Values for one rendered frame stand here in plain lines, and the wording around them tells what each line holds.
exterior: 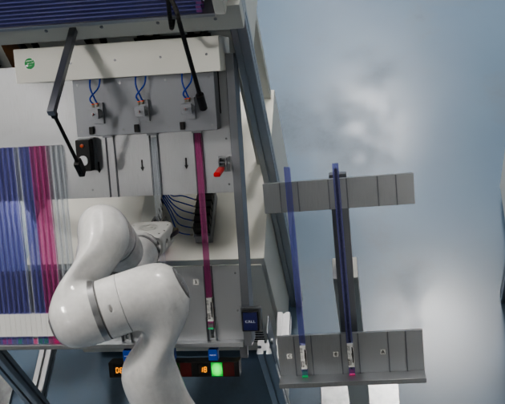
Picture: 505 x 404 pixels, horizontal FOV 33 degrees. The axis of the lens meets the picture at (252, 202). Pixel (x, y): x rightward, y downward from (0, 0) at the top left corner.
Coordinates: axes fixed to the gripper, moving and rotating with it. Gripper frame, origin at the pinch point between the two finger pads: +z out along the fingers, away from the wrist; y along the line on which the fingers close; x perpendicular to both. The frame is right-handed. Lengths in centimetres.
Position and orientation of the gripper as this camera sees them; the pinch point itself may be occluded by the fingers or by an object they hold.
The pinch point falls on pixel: (159, 224)
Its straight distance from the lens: 209.7
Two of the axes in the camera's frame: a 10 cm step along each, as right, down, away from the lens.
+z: 1.3, -3.3, 9.4
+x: 0.9, 9.4, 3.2
